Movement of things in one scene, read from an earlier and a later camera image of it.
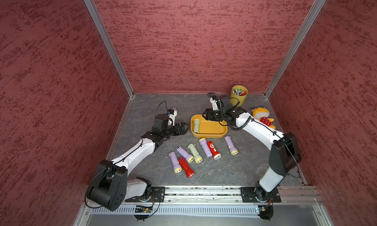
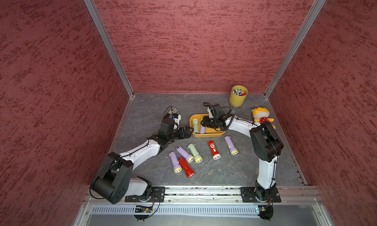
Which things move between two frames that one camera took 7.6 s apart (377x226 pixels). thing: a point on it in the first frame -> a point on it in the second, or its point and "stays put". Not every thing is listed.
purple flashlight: x=233 y=150 stays put
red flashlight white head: x=216 y=155 stays put
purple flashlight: x=203 y=142 -> x=202 y=129
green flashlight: x=196 y=125 stays put
